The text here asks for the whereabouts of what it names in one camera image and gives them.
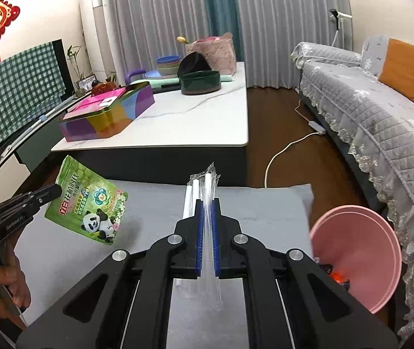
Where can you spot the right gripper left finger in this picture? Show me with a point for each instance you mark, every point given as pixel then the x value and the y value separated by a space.
pixel 124 302

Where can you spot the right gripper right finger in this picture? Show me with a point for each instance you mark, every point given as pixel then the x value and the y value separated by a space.
pixel 290 301

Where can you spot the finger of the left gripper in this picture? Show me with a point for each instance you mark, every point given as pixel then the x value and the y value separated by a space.
pixel 34 199

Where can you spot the green panda snack bag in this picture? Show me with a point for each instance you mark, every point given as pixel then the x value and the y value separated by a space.
pixel 89 204

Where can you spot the large red plastic bag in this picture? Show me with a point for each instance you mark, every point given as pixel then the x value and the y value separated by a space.
pixel 341 280

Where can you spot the clear packaged straws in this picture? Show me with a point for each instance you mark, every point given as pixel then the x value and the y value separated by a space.
pixel 201 193

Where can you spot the black plastic bag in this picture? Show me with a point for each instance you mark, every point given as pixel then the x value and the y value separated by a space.
pixel 328 268

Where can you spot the pink trash bin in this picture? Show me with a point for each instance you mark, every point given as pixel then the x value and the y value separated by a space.
pixel 363 249

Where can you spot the dark tv cabinet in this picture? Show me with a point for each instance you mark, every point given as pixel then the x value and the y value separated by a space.
pixel 25 154

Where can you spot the grey table mat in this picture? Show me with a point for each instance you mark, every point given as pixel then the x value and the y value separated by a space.
pixel 54 259

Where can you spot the colourful gift box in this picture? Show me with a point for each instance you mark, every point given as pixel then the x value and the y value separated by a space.
pixel 105 115

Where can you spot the green checked cloth television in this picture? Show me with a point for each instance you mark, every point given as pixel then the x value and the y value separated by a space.
pixel 32 83

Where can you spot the bamboo plant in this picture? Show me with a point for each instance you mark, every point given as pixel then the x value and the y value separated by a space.
pixel 72 54

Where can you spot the white coffee table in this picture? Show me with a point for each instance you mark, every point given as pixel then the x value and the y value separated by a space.
pixel 179 135

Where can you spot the white power strip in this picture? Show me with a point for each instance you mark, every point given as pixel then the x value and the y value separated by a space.
pixel 320 130

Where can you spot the stacked coloured bowls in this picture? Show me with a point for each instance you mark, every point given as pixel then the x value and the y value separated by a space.
pixel 166 67

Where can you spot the grey quilted sofa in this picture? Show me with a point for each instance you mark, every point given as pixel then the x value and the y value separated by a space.
pixel 376 122

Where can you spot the dark green round tin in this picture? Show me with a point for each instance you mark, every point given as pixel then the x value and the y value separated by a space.
pixel 200 82

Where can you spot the white standing air conditioner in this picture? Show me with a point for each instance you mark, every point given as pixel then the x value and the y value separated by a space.
pixel 101 40

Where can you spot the black hat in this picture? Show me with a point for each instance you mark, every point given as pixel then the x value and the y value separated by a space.
pixel 193 62

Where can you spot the grey curtain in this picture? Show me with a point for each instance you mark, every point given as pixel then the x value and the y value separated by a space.
pixel 270 29

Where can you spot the pink lace basket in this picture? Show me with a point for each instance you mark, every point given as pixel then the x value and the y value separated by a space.
pixel 218 51

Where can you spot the orange cushion far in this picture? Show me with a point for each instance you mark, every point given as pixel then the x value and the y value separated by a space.
pixel 398 68

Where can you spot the teal curtain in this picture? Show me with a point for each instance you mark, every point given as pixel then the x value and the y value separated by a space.
pixel 223 17

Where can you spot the small photo frame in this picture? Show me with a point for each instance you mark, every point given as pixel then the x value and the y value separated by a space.
pixel 86 83

